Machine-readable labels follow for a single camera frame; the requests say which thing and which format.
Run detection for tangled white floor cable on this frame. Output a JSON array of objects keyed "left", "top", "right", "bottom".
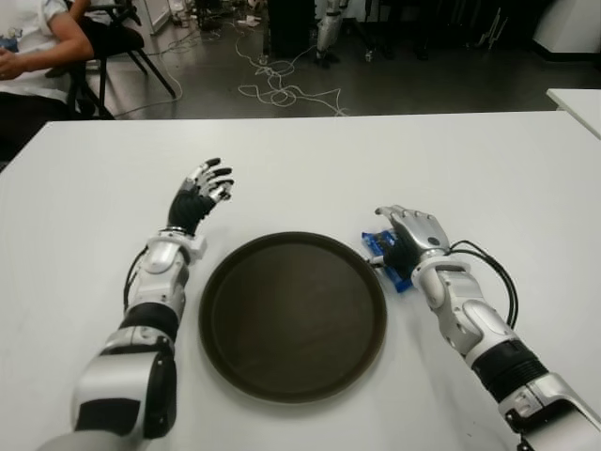
[{"left": 232, "top": 27, "right": 351, "bottom": 117}]

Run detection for white side table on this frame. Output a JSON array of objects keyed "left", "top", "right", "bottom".
[{"left": 547, "top": 86, "right": 601, "bottom": 131}]

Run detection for white cabinet with black base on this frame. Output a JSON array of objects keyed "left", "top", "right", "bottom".
[{"left": 532, "top": 0, "right": 601, "bottom": 62}]

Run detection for white leaning panel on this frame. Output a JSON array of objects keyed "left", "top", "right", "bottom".
[{"left": 144, "top": 0, "right": 178, "bottom": 34}]

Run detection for round dark brown tray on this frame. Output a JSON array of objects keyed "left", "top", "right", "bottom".
[{"left": 197, "top": 229, "right": 389, "bottom": 404}]

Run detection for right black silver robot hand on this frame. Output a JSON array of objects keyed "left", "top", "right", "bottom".
[{"left": 370, "top": 204, "right": 451, "bottom": 281}]

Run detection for silver humanoid robot legs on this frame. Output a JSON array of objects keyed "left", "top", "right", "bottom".
[{"left": 314, "top": 0, "right": 351, "bottom": 67}]

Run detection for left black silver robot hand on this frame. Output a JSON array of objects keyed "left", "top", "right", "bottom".
[{"left": 167, "top": 157, "right": 235, "bottom": 236}]

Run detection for black wrist cable bundle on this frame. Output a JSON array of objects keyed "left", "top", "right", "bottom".
[{"left": 448, "top": 240, "right": 517, "bottom": 330}]

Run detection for blue Oreo cookie packet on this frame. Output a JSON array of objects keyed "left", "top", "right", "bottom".
[{"left": 360, "top": 227, "right": 417, "bottom": 295}]

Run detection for seated person in white shirt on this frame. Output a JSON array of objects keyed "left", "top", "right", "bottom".
[{"left": 0, "top": 0, "right": 95, "bottom": 161}]

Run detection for black folding chair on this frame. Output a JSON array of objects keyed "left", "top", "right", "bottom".
[{"left": 46, "top": 0, "right": 182, "bottom": 118}]

